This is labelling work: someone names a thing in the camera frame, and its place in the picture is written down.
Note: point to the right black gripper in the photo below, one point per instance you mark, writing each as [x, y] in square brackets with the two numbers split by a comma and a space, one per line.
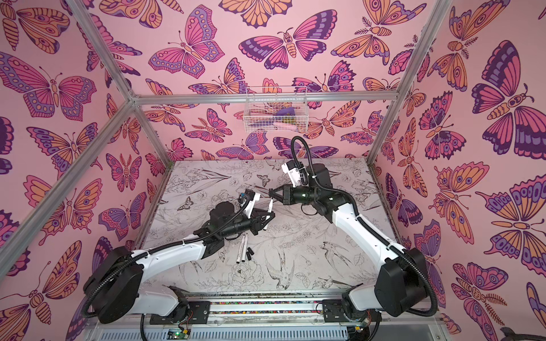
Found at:
[284, 194]

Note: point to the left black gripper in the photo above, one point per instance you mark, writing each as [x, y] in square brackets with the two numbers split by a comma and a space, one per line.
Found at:
[254, 224]

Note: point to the white pen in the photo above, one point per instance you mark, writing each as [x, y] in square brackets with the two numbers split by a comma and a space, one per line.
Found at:
[244, 252]
[269, 216]
[241, 249]

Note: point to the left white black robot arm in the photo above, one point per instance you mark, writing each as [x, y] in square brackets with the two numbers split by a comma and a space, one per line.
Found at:
[113, 289]

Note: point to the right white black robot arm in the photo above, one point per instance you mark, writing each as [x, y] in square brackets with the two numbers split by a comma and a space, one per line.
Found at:
[402, 284]

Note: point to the green circuit board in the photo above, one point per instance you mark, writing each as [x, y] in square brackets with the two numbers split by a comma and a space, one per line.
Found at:
[178, 334]

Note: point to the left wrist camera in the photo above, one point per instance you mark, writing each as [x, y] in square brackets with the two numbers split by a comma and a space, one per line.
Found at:
[248, 199]

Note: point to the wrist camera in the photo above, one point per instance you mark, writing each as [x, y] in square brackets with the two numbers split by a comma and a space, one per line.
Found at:
[248, 199]
[296, 173]

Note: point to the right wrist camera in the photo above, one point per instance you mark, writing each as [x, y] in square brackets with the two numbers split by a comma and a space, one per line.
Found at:
[296, 173]

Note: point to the white wire basket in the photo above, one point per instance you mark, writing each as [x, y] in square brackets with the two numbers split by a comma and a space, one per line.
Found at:
[275, 109]

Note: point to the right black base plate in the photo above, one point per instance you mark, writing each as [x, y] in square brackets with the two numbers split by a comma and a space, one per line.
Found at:
[340, 311]

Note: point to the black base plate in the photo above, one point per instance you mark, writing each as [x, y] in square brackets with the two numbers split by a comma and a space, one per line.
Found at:
[340, 311]
[192, 312]

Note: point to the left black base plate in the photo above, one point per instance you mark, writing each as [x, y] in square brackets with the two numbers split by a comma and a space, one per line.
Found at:
[192, 312]

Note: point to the white slotted cable duct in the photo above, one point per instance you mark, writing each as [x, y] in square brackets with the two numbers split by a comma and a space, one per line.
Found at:
[259, 333]

